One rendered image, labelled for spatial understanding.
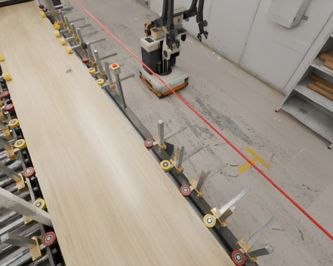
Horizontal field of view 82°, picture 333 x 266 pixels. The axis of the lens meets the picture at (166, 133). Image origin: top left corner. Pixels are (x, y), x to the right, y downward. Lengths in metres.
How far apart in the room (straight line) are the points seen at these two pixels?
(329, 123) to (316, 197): 1.19
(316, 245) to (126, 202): 2.05
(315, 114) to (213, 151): 1.71
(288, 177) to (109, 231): 2.25
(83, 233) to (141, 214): 0.38
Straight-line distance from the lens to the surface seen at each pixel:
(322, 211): 2.94
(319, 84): 3.41
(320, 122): 3.58
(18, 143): 2.02
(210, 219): 1.41
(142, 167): 1.52
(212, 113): 3.15
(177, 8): 2.71
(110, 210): 1.44
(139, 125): 2.01
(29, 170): 1.81
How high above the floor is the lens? 2.25
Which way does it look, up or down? 53 degrees down
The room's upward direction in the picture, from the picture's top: 1 degrees clockwise
